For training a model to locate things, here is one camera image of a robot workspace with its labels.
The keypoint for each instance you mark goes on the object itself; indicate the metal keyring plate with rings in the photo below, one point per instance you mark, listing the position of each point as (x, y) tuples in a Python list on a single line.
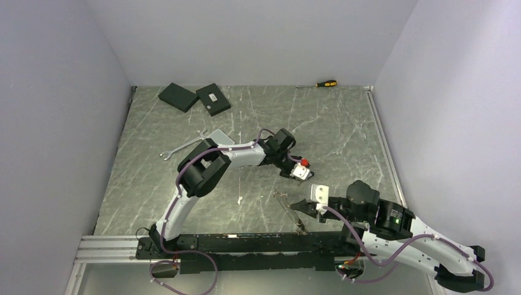
[(282, 199)]

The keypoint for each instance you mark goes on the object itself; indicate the black flat box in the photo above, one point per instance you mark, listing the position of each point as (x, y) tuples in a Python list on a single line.
[(178, 97)]

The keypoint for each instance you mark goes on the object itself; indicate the grey rectangular flat box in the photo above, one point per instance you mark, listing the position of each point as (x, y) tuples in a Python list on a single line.
[(220, 138)]

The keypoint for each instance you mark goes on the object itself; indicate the black box with label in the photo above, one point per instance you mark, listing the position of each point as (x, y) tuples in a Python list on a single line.
[(213, 99)]

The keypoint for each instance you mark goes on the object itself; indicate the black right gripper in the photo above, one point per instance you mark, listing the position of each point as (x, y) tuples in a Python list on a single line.
[(305, 206)]

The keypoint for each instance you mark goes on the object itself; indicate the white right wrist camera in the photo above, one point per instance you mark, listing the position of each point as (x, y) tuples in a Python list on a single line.
[(319, 194)]

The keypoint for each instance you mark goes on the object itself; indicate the large chrome combination wrench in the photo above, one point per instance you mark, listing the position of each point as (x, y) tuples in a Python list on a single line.
[(166, 155)]

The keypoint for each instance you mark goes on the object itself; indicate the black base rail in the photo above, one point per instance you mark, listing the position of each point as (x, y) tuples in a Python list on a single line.
[(319, 251)]

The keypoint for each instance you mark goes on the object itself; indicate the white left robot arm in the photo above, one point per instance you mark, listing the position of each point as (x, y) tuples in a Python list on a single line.
[(200, 172)]

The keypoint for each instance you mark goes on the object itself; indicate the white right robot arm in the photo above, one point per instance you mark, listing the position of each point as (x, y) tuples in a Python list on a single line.
[(386, 233)]

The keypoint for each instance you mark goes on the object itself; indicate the aluminium extrusion frame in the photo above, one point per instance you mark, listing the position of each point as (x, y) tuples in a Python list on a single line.
[(98, 249)]

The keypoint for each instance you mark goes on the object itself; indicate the far black yellow screwdriver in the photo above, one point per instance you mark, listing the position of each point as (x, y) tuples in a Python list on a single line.
[(324, 84)]

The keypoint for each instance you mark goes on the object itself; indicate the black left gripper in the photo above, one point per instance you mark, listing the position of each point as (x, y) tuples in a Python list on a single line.
[(285, 174)]

